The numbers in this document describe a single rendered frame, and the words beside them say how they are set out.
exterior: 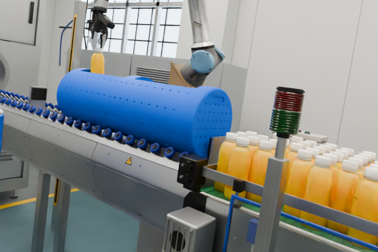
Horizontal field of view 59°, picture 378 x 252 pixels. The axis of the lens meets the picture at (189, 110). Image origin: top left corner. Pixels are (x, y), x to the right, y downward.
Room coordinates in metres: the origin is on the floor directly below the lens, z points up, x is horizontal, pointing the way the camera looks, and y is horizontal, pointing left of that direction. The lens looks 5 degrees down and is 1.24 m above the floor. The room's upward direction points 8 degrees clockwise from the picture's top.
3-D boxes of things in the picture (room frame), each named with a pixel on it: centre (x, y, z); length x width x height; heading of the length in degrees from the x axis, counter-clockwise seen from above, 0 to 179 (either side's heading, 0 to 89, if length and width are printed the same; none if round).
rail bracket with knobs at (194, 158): (1.08, -0.04, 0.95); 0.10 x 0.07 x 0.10; 143
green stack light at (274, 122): (0.75, -0.22, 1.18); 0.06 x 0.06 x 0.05
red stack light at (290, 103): (0.75, -0.22, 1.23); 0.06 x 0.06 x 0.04
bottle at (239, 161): (1.04, -0.18, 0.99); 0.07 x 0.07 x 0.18
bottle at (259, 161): (1.03, -0.25, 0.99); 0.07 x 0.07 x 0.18
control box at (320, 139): (1.37, -0.47, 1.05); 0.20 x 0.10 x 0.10; 53
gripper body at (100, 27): (1.76, 0.53, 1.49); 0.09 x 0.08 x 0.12; 53
